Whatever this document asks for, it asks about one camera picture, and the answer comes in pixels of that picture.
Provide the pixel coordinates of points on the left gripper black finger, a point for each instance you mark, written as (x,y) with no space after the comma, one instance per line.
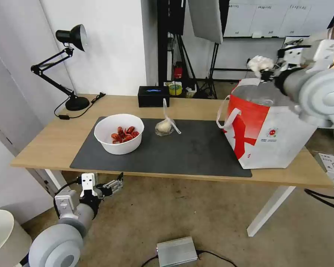
(115,190)
(114,182)

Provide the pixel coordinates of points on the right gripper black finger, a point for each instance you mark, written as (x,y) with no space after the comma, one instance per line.
(265,79)
(264,73)

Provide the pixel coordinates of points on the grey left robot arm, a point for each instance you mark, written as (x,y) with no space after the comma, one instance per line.
(58,247)

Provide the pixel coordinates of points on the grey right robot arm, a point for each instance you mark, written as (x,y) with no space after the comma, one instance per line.
(323,94)

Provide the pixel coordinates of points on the red and white takeout bag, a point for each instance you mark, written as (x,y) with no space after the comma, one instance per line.
(270,133)

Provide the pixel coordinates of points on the clear plastic bag with bun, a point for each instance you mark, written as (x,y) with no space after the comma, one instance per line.
(163,128)

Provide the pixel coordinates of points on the white plastic bowl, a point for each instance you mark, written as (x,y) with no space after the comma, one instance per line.
(119,146)

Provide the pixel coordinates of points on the white slanted table leg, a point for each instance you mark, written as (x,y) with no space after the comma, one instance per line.
(55,180)
(270,208)

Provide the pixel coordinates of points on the red crayfish shells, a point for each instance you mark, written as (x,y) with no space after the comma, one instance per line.
(125,134)

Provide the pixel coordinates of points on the black light stand tripod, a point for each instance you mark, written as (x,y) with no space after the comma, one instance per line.
(208,69)

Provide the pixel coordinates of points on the black table mat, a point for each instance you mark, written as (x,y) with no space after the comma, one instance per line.
(183,155)

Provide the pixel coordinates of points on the white softbox panel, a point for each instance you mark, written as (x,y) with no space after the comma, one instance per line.
(207,19)

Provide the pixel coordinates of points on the small red canister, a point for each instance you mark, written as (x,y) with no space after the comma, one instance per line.
(179,71)

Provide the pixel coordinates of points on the silver metal power box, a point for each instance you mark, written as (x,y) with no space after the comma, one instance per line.
(176,251)

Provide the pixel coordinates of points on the black desk lamp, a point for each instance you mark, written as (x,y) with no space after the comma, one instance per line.
(76,103)

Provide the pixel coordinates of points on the yellow green tape roll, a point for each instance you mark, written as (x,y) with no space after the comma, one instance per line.
(175,89)

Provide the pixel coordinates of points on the black rectangular box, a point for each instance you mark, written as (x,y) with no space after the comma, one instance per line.
(153,99)

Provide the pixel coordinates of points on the beige lampshade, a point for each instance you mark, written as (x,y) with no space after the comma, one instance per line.
(5,239)

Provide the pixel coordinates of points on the white printed cardboard box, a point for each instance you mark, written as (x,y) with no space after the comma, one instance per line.
(332,167)

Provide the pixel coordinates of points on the black hanging panel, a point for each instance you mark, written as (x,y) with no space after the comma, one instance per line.
(171,16)

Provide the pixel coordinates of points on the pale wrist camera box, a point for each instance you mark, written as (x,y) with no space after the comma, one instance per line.
(88,182)
(292,57)

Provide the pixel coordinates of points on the white wall cabinets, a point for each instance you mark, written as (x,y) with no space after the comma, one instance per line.
(267,16)

